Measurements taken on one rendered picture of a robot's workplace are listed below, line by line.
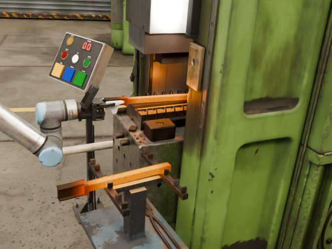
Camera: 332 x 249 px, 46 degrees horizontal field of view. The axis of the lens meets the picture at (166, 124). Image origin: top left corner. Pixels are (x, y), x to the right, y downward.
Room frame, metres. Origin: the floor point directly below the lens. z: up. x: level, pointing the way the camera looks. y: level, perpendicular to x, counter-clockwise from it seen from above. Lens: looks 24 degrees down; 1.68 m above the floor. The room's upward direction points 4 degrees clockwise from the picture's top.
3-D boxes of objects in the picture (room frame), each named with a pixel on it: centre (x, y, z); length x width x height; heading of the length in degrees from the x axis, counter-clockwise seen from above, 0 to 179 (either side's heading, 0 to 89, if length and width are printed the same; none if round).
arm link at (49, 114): (1.50, 0.49, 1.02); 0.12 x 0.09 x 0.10; 116
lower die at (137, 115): (1.78, -0.03, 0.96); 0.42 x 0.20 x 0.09; 116
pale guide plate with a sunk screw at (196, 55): (1.46, -0.10, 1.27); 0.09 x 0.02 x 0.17; 26
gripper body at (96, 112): (1.57, 0.34, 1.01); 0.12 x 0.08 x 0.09; 116
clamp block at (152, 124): (1.56, 0.03, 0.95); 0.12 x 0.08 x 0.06; 116
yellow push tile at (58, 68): (2.12, 0.63, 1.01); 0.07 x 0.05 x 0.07; 51
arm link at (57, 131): (1.49, 0.49, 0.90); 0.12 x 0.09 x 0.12; 16
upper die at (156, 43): (1.78, -0.03, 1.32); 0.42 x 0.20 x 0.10; 116
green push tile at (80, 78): (2.00, 0.48, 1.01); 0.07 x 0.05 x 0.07; 51
